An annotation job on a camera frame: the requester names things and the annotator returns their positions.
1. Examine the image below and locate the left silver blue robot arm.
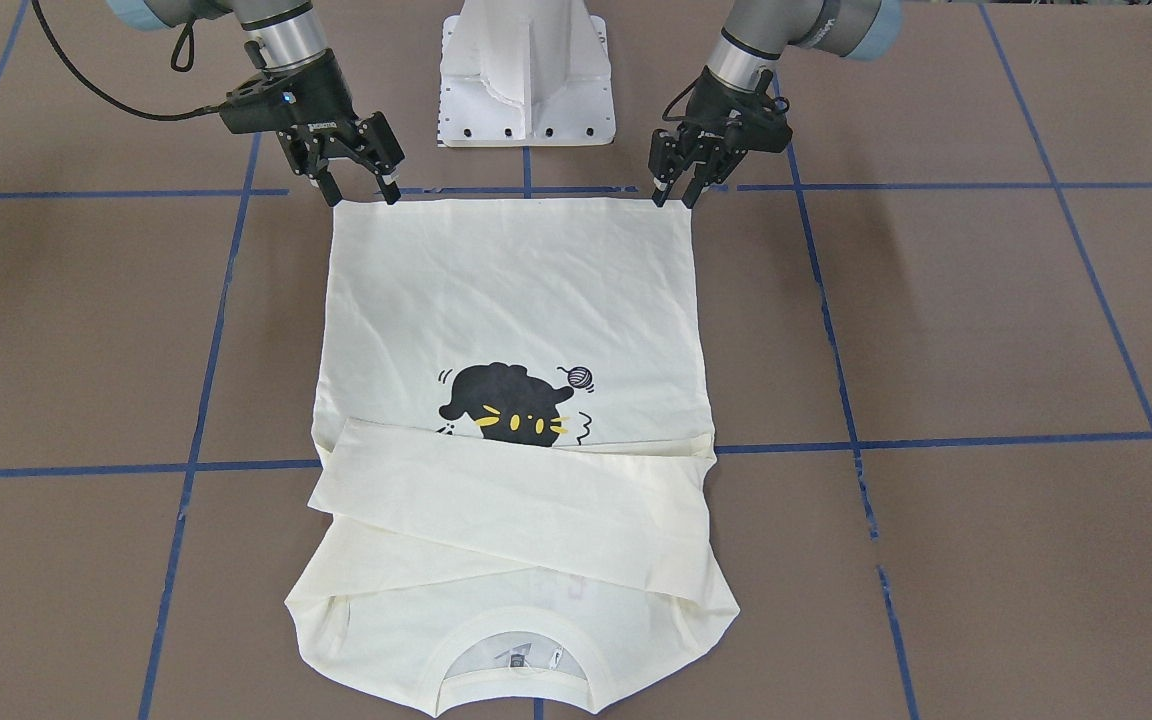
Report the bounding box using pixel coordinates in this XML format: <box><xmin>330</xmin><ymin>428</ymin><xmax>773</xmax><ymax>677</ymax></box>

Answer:
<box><xmin>647</xmin><ymin>1</ymin><xmax>902</xmax><ymax>209</ymax></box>

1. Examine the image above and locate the brown paper table mat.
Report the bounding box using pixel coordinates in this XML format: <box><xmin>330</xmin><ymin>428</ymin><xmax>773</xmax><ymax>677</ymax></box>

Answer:
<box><xmin>0</xmin><ymin>1</ymin><xmax>1152</xmax><ymax>719</ymax></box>

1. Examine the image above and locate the cream long-sleeve cat shirt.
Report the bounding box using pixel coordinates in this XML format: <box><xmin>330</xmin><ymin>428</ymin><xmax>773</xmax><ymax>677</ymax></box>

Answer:
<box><xmin>285</xmin><ymin>197</ymin><xmax>738</xmax><ymax>717</ymax></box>

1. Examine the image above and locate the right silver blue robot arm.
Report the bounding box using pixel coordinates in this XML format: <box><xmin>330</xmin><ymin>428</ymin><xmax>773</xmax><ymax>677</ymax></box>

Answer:
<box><xmin>109</xmin><ymin>1</ymin><xmax>404</xmax><ymax>206</ymax></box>

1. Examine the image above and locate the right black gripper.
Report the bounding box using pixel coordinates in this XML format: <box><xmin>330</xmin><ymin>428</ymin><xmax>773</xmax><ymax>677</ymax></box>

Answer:
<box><xmin>219</xmin><ymin>50</ymin><xmax>404</xmax><ymax>209</ymax></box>

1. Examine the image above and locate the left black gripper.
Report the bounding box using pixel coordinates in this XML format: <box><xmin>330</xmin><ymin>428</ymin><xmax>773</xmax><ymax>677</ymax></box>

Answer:
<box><xmin>647</xmin><ymin>69</ymin><xmax>791</xmax><ymax>210</ymax></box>

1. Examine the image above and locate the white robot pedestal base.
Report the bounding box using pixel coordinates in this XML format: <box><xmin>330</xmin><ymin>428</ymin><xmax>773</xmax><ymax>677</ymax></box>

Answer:
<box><xmin>435</xmin><ymin>1</ymin><xmax>617</xmax><ymax>149</ymax></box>

